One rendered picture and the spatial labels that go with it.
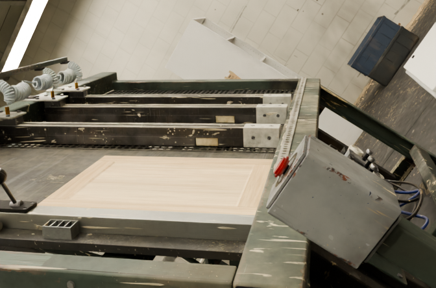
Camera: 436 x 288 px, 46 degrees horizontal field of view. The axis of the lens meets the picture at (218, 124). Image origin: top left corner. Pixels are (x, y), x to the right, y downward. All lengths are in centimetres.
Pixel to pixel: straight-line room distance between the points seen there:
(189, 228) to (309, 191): 41
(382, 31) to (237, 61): 151
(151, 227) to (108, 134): 81
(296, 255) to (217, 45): 440
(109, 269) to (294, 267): 33
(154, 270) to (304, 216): 29
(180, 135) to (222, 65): 348
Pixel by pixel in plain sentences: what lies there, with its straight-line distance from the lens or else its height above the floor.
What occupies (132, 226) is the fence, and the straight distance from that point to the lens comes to 119.
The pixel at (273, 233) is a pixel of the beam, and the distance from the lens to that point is 106.
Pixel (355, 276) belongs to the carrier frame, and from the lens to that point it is 158.
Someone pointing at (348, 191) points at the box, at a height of 84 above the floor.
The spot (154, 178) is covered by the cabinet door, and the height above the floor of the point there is 116.
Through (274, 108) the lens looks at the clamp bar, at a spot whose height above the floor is 96.
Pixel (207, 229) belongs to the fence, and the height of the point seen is 98.
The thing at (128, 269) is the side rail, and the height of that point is 107.
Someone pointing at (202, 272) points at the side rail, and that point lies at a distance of 93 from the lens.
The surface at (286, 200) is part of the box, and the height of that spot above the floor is 91.
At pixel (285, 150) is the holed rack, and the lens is 157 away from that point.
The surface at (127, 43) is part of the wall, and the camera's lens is 704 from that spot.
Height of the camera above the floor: 103
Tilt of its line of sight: 3 degrees up
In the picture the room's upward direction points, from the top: 58 degrees counter-clockwise
